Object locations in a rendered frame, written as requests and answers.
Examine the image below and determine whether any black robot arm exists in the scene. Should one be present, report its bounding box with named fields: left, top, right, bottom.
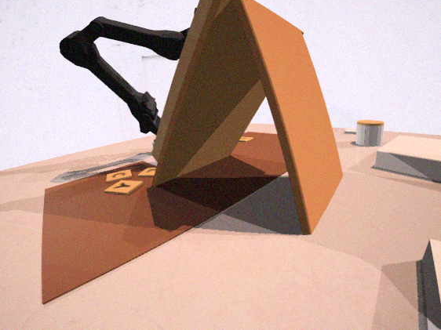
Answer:
left=59, top=16, right=189, bottom=136

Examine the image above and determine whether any white rectangular box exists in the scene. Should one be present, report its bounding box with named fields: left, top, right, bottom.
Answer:
left=374, top=136, right=441, bottom=181

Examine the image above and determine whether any grey cylindrical container with orange lid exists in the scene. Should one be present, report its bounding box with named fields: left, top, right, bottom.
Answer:
left=355, top=120, right=385, bottom=146

